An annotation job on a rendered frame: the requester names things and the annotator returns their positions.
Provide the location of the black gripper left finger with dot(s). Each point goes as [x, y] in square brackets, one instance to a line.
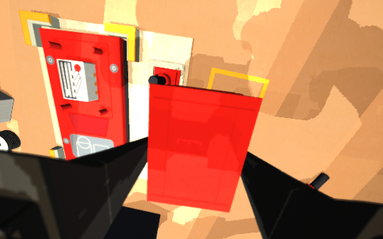
[79, 198]

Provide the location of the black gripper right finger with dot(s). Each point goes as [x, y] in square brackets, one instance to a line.
[286, 208]

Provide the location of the black toy tyre with white hub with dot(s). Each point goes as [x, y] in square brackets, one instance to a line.
[9, 140]

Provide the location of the yellow rectangular frame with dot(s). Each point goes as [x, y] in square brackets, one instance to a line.
[239, 75]

